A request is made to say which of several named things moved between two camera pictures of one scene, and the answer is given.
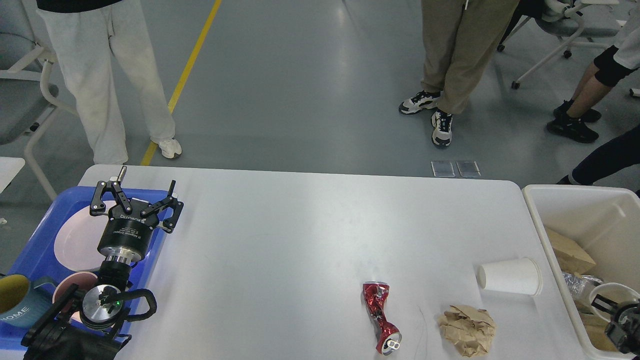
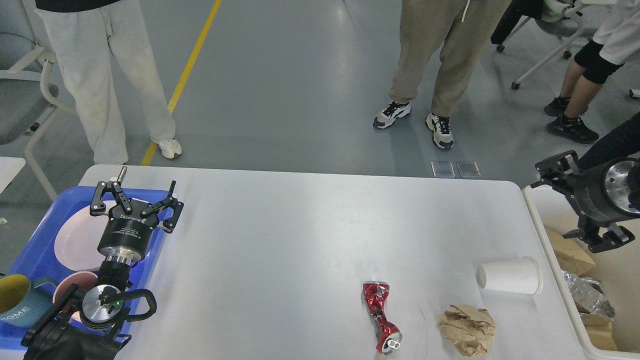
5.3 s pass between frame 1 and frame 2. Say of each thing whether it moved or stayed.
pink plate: stayed
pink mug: stayed
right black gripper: moved
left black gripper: stayed
